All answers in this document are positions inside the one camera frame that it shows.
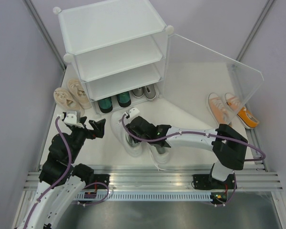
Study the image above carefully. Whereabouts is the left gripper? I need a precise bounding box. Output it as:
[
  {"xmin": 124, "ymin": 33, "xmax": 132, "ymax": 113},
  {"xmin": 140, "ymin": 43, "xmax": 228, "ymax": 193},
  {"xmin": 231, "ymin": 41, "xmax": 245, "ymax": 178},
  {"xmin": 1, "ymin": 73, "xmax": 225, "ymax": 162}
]
[{"xmin": 69, "ymin": 116, "xmax": 106, "ymax": 162}]

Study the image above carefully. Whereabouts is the green loafer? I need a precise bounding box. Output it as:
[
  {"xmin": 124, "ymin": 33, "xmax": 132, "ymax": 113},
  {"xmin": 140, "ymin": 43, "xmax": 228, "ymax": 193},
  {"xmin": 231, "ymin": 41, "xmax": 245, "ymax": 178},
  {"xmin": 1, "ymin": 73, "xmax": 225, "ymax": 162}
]
[
  {"xmin": 98, "ymin": 97, "xmax": 113, "ymax": 114},
  {"xmin": 116, "ymin": 92, "xmax": 131, "ymax": 107}
]

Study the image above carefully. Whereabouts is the white sneaker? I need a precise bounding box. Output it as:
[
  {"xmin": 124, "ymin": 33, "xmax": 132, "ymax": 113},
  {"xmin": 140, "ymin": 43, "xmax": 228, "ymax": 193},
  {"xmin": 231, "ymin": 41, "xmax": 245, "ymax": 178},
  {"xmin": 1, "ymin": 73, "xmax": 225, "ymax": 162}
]
[
  {"xmin": 110, "ymin": 111, "xmax": 143, "ymax": 157},
  {"xmin": 147, "ymin": 144, "xmax": 171, "ymax": 171}
]

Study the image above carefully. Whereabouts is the grey canvas sneaker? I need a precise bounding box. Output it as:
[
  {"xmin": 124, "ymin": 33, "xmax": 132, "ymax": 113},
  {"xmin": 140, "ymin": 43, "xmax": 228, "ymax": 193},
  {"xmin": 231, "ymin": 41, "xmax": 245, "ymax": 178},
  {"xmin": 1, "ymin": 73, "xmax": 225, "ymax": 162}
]
[
  {"xmin": 143, "ymin": 84, "xmax": 156, "ymax": 101},
  {"xmin": 132, "ymin": 87, "xmax": 144, "ymax": 99}
]

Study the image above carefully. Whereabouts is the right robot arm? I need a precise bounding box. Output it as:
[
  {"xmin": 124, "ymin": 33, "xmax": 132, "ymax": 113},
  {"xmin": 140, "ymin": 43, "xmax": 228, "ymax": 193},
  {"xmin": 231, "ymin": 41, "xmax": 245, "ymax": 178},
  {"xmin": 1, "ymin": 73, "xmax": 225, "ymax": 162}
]
[{"xmin": 122, "ymin": 116, "xmax": 248, "ymax": 188}]

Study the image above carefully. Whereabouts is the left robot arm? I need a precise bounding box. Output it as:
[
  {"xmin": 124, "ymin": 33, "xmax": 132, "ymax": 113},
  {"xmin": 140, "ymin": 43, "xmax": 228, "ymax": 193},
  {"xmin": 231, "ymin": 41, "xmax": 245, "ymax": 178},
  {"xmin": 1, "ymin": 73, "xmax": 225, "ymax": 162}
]
[{"xmin": 18, "ymin": 113, "xmax": 109, "ymax": 229}]

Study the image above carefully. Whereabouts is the white plastic shoe cabinet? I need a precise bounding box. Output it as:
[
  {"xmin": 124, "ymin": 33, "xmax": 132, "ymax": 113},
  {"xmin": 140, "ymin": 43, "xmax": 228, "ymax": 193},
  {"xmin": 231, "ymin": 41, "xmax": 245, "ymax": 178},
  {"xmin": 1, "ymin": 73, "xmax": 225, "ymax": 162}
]
[{"xmin": 53, "ymin": 0, "xmax": 174, "ymax": 115}]

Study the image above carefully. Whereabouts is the translucent cabinet door panel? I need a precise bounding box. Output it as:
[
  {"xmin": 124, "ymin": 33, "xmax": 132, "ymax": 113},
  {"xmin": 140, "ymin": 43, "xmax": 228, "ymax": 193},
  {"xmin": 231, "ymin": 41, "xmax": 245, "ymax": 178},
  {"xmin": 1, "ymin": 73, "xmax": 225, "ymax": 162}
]
[{"xmin": 158, "ymin": 34, "xmax": 264, "ymax": 126}]

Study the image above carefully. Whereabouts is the beige sneaker right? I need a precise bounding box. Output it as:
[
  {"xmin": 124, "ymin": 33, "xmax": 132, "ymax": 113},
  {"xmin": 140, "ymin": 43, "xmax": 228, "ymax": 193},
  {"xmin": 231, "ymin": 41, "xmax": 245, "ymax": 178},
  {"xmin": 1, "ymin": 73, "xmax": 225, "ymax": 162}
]
[{"xmin": 67, "ymin": 78, "xmax": 92, "ymax": 110}]

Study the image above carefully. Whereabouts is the beige sneaker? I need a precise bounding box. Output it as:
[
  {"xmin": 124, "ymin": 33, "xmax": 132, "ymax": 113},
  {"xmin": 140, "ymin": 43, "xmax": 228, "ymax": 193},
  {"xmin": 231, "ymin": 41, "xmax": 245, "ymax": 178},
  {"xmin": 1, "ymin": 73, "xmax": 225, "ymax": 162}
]
[
  {"xmin": 67, "ymin": 78, "xmax": 92, "ymax": 110},
  {"xmin": 53, "ymin": 87, "xmax": 85, "ymax": 117}
]

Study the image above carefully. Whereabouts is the beige sneaker left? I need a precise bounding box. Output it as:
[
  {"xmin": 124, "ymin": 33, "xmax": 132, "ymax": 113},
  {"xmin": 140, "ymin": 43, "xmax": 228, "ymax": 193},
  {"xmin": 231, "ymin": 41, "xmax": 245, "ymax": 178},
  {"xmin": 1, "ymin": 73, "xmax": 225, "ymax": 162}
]
[{"xmin": 53, "ymin": 87, "xmax": 85, "ymax": 117}]

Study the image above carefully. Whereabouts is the orange canvas sneaker left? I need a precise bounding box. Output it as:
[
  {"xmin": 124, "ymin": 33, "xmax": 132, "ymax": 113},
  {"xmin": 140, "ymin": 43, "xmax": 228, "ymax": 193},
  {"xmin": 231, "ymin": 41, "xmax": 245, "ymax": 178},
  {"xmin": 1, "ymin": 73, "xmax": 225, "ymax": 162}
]
[{"xmin": 207, "ymin": 93, "xmax": 232, "ymax": 126}]

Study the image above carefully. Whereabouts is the orange canvas sneaker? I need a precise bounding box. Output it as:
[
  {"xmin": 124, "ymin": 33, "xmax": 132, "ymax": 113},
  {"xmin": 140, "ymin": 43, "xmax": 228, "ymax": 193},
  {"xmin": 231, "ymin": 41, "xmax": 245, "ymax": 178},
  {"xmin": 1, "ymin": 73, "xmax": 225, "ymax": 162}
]
[
  {"xmin": 207, "ymin": 93, "xmax": 232, "ymax": 126},
  {"xmin": 225, "ymin": 93, "xmax": 259, "ymax": 129}
]

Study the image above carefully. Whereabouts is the orange canvas sneaker right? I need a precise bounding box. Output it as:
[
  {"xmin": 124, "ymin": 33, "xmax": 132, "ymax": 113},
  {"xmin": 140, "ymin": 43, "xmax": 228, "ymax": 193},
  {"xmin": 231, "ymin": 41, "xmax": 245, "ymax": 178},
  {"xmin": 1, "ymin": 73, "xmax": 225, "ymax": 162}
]
[{"xmin": 225, "ymin": 93, "xmax": 259, "ymax": 129}]

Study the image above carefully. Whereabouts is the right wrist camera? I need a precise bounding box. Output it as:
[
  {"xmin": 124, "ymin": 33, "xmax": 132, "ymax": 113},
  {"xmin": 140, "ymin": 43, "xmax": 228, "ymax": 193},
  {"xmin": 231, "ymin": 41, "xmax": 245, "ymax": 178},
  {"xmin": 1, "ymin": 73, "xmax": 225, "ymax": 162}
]
[{"xmin": 123, "ymin": 107, "xmax": 140, "ymax": 119}]

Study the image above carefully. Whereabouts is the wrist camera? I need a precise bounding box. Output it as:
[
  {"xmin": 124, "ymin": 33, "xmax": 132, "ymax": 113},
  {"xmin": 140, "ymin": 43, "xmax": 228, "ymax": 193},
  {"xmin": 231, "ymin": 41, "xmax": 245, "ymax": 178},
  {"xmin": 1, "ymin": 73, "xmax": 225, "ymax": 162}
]
[
  {"xmin": 123, "ymin": 107, "xmax": 140, "ymax": 119},
  {"xmin": 57, "ymin": 110, "xmax": 84, "ymax": 128}
]

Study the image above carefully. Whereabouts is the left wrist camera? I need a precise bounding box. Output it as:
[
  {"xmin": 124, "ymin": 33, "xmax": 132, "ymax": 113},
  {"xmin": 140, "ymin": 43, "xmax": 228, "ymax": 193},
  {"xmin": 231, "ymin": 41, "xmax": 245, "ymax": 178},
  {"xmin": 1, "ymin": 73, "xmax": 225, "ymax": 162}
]
[{"xmin": 57, "ymin": 110, "xmax": 84, "ymax": 128}]

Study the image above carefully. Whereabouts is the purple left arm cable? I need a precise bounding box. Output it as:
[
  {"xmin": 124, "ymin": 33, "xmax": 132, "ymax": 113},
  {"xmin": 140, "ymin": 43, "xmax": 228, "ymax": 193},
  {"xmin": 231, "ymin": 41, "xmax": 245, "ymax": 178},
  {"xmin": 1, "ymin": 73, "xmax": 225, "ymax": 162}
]
[{"xmin": 23, "ymin": 116, "xmax": 74, "ymax": 227}]

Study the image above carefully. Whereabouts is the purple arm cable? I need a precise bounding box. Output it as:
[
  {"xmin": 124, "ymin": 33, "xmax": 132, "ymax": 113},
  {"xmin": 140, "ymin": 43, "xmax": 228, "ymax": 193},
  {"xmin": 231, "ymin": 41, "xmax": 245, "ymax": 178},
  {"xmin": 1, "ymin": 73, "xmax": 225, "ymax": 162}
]
[
  {"xmin": 122, "ymin": 113, "xmax": 266, "ymax": 206},
  {"xmin": 23, "ymin": 116, "xmax": 74, "ymax": 227}
]

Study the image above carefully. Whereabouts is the aluminium frame rail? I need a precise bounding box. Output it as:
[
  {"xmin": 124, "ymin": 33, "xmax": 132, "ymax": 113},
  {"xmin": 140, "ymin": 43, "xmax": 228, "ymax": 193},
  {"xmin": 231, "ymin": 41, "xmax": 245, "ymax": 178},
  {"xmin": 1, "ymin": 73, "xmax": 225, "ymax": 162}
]
[{"xmin": 23, "ymin": 170, "xmax": 284, "ymax": 191}]

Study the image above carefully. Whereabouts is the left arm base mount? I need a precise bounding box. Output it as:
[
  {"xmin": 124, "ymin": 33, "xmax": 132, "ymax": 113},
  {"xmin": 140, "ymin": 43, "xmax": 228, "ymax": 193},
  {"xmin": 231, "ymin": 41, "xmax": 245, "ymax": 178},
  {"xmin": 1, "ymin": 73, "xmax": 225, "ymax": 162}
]
[{"xmin": 84, "ymin": 174, "xmax": 110, "ymax": 192}]

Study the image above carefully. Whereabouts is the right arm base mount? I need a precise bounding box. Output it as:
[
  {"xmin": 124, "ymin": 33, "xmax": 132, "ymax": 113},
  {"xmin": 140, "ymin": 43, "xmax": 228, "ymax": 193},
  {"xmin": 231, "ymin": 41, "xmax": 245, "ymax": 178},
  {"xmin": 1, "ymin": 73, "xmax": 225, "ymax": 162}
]
[{"xmin": 191, "ymin": 174, "xmax": 235, "ymax": 190}]

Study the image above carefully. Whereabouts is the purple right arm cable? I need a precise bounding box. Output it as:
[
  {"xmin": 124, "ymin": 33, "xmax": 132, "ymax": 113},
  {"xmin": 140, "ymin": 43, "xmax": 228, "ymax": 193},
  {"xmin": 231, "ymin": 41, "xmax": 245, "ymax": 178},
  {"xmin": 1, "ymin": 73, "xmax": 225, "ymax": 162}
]
[{"xmin": 122, "ymin": 113, "xmax": 266, "ymax": 206}]

